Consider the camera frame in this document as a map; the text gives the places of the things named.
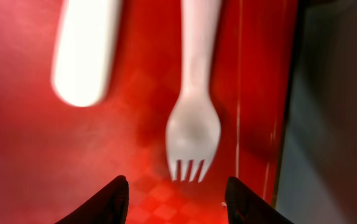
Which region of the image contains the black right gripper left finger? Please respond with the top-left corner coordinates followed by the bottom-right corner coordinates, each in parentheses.
top-left (56, 175), bottom-right (129, 224)

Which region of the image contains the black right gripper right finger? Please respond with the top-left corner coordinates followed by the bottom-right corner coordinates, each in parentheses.
top-left (225, 177), bottom-right (294, 224)

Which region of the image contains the white plastic fork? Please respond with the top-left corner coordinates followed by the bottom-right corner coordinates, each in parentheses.
top-left (165, 0), bottom-right (222, 182)

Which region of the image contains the white plastic spoon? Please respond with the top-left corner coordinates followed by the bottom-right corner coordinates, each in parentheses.
top-left (51, 0), bottom-right (123, 107)

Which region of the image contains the grey dishwasher rack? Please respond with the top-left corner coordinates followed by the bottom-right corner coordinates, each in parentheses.
top-left (276, 1), bottom-right (357, 223)

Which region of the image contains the red serving tray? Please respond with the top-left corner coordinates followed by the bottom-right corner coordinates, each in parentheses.
top-left (0, 0), bottom-right (299, 223)

